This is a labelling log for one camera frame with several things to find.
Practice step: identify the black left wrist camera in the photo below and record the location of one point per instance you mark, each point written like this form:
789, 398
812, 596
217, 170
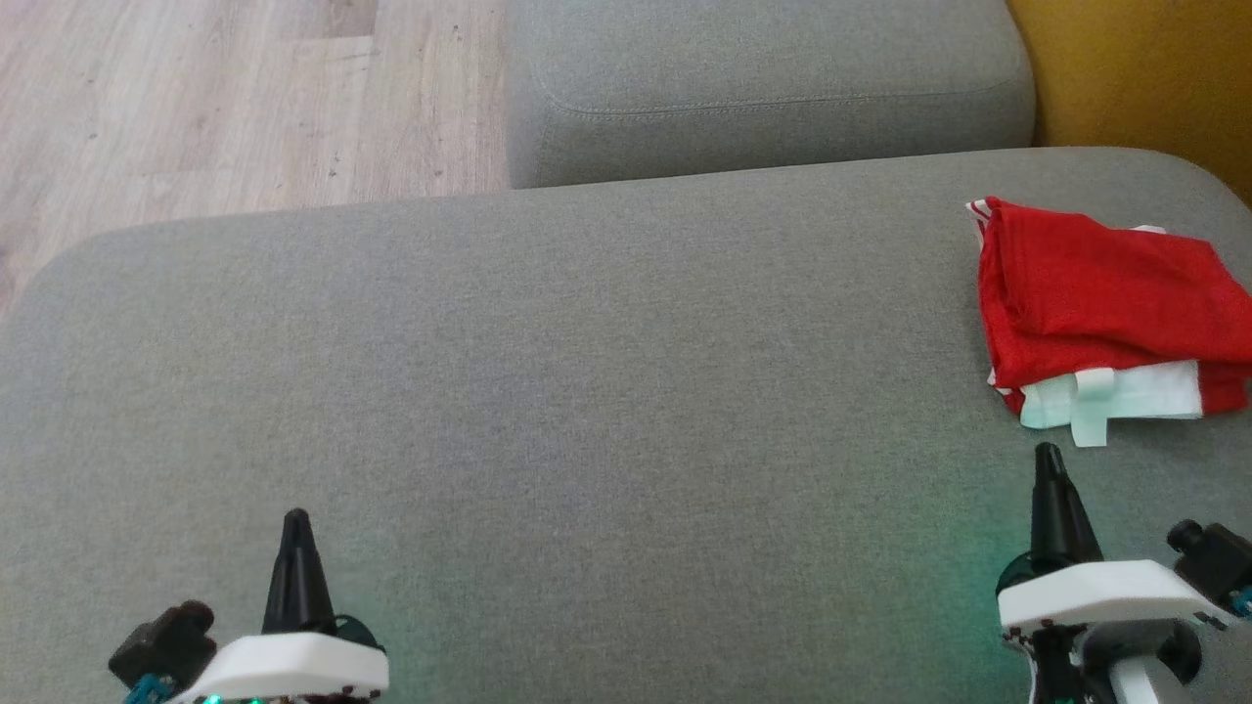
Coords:
161, 640

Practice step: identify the red jersey with white sleeves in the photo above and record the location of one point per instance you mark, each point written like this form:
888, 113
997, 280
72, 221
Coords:
1095, 293

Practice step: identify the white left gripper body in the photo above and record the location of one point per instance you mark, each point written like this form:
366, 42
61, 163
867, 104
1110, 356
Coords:
293, 670

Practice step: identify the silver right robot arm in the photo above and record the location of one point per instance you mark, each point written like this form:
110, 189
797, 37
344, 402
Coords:
1135, 684

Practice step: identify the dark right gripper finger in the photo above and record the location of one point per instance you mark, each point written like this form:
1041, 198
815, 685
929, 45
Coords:
1074, 523
1045, 518

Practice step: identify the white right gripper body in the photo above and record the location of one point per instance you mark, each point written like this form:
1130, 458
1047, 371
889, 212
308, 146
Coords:
1105, 592

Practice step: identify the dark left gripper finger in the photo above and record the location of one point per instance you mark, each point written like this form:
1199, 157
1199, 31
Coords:
311, 587
286, 587

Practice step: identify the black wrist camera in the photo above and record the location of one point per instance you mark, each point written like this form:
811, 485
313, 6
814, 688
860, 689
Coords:
161, 640
1218, 567

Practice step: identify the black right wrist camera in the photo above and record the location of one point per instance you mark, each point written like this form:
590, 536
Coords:
1218, 567

